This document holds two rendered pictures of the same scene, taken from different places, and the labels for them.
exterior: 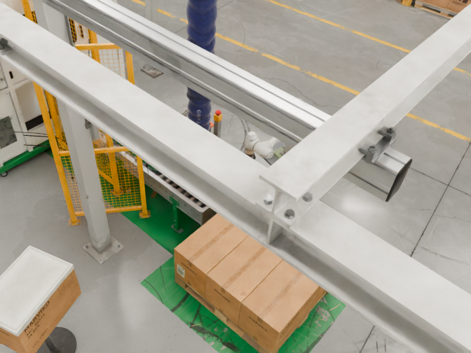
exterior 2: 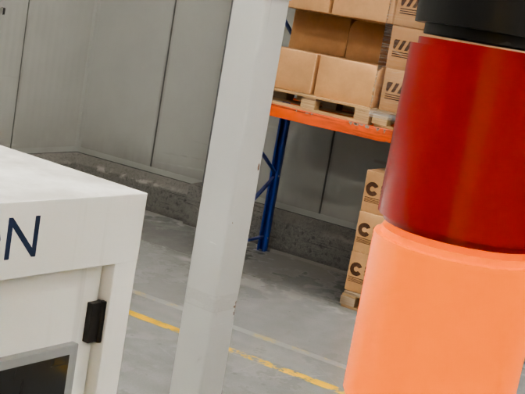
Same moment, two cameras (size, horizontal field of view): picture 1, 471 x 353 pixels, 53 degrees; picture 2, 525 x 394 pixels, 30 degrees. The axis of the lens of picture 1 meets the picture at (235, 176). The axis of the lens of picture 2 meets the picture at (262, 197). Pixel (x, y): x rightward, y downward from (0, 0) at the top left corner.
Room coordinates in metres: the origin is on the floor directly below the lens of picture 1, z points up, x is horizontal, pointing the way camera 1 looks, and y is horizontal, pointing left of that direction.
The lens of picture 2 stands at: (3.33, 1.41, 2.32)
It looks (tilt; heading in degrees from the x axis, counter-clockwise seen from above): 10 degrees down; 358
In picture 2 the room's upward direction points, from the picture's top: 10 degrees clockwise
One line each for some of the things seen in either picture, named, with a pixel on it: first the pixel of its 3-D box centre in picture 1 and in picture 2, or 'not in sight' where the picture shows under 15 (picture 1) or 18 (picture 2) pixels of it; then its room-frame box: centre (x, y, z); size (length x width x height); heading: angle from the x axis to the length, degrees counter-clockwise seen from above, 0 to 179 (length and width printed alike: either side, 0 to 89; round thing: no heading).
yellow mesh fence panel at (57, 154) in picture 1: (97, 146); not in sight; (3.21, 1.32, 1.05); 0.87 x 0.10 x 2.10; 105
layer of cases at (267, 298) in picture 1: (256, 265); not in sight; (2.55, -0.29, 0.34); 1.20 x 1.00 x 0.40; 53
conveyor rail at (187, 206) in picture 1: (124, 160); not in sight; (3.63, 1.22, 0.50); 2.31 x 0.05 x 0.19; 53
